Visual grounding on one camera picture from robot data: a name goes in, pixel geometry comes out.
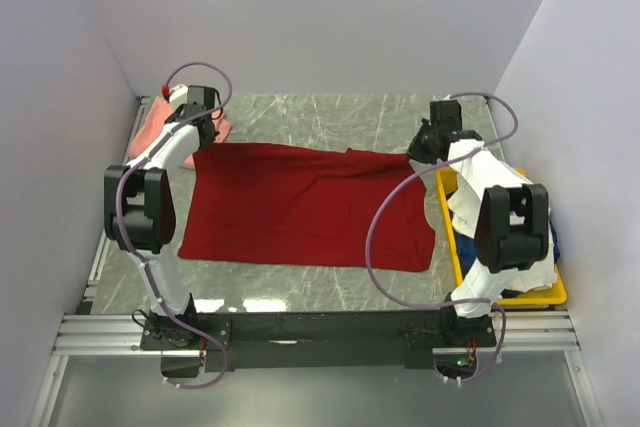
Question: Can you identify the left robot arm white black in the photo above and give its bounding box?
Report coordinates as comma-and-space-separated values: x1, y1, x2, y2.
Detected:
104, 85, 224, 349

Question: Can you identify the folded pink t shirt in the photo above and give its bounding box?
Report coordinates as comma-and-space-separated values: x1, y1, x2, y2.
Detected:
127, 97, 232, 165

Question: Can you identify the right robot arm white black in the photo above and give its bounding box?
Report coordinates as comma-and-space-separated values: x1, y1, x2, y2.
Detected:
407, 99, 553, 346

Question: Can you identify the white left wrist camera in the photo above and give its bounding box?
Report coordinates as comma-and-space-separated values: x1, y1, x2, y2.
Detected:
161, 84, 188, 104

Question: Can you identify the white t shirt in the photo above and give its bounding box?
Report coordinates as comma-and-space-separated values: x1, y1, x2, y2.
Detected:
445, 146, 561, 293

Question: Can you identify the red t shirt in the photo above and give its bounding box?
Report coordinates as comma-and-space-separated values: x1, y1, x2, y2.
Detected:
179, 143, 435, 272

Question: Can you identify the blue t shirt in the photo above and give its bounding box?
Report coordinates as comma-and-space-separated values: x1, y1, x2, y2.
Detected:
454, 224, 560, 299

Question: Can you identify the yellow plastic bin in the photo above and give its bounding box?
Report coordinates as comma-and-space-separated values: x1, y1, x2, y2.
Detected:
435, 168, 568, 309

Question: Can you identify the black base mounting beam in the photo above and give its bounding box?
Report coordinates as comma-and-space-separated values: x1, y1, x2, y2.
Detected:
140, 310, 496, 377

